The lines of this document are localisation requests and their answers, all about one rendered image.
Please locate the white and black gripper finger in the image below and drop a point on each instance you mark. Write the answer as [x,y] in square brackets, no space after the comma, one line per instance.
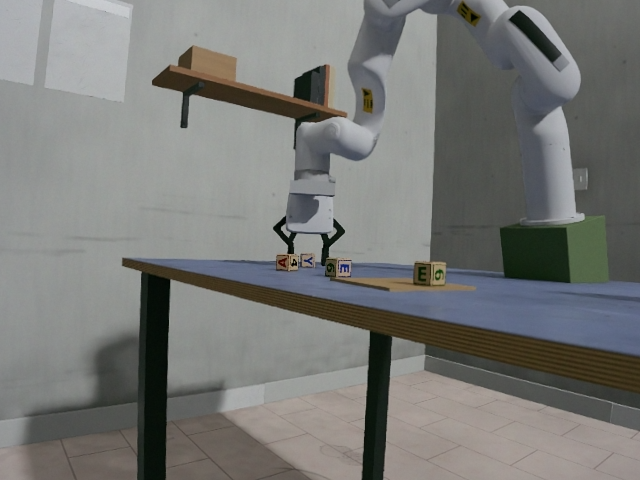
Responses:
[328,242]
[288,241]

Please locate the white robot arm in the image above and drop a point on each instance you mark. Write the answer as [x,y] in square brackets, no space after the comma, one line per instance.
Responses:
[549,78]

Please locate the tan square mat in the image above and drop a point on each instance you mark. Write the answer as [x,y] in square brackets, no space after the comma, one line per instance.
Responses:
[398,284]

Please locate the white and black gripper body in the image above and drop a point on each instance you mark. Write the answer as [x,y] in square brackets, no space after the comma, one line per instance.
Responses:
[310,214]

